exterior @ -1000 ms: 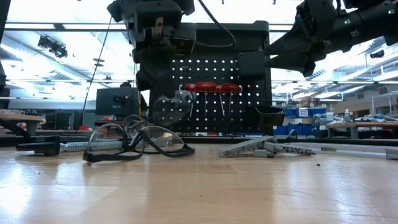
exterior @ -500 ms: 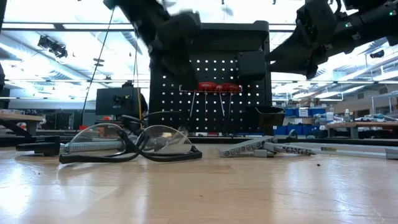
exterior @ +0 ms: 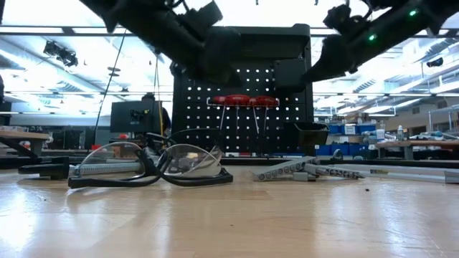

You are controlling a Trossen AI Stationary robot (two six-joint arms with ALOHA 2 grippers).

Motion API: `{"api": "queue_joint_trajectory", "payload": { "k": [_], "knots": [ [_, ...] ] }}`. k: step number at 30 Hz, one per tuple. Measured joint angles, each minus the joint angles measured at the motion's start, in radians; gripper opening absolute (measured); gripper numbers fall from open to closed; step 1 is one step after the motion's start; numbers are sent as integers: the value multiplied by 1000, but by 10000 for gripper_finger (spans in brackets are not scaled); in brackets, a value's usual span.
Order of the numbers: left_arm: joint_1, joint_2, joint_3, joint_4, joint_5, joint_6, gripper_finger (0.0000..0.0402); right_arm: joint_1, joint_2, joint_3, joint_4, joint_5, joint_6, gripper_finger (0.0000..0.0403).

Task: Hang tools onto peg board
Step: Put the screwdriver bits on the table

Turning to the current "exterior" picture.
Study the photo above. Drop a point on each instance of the silver aluminium spirit level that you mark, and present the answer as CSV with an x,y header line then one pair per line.
x,y
412,172

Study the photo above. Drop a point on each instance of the small red object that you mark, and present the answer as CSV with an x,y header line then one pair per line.
x,y
95,147

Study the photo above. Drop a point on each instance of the person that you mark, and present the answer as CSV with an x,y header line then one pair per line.
x,y
165,118

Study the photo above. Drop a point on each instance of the blue storage bin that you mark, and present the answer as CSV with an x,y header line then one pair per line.
x,y
367,129
334,129
344,149

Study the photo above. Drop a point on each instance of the black aluminium table frame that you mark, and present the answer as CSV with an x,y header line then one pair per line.
x,y
244,161

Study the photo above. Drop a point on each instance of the long metal peg hook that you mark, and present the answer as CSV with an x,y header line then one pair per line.
x,y
209,104

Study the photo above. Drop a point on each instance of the clear safety glasses black frame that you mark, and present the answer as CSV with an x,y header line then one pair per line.
x,y
193,161
195,129

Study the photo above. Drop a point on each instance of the wooden side table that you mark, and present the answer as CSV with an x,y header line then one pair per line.
x,y
21,135

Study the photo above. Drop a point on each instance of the black plastic bin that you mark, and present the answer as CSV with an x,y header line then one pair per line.
x,y
305,138

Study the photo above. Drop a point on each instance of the black C-clamp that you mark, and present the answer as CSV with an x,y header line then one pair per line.
x,y
107,167

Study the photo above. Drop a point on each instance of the grey perforated beams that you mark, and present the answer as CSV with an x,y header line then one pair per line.
x,y
279,171

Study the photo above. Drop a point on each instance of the white plastic container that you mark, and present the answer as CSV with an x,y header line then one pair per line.
x,y
380,134

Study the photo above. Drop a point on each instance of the black computer monitor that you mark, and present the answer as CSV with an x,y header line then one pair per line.
x,y
129,116

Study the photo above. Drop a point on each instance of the clear plastic bottle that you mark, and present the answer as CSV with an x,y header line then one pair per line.
x,y
400,134

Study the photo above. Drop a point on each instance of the black pegboard tool cart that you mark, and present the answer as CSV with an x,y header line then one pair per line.
x,y
251,43

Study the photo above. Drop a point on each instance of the wooden workbench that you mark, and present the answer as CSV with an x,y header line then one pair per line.
x,y
423,144

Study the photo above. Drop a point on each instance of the black mounted device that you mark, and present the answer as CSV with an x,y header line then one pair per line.
x,y
434,62

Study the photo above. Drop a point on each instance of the black ceiling device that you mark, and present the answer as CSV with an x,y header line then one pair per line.
x,y
62,55

